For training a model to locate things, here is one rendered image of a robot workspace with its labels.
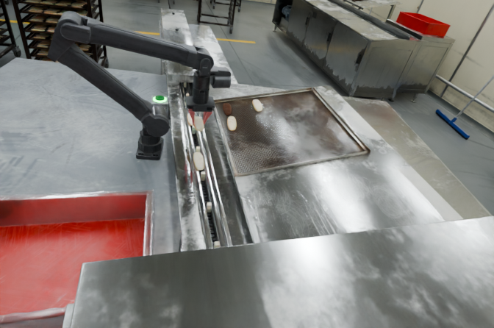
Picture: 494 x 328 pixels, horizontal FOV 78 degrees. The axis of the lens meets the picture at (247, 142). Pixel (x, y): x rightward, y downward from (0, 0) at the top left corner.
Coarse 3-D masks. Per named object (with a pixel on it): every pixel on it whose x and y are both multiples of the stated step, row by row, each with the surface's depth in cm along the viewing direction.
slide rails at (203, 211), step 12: (180, 84) 158; (192, 144) 118; (192, 156) 112; (204, 156) 113; (204, 168) 108; (204, 204) 94; (216, 204) 95; (204, 216) 91; (216, 216) 91; (204, 228) 87; (216, 228) 88; (204, 240) 84
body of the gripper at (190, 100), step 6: (198, 90) 105; (204, 90) 106; (186, 96) 111; (192, 96) 112; (198, 96) 106; (204, 96) 107; (210, 96) 114; (186, 102) 108; (192, 102) 108; (198, 102) 108; (204, 102) 108; (210, 102) 110
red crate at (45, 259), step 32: (32, 224) 82; (64, 224) 84; (96, 224) 85; (128, 224) 87; (0, 256) 74; (32, 256) 75; (64, 256) 76; (96, 256) 78; (128, 256) 79; (0, 288) 68; (32, 288) 69; (64, 288) 70
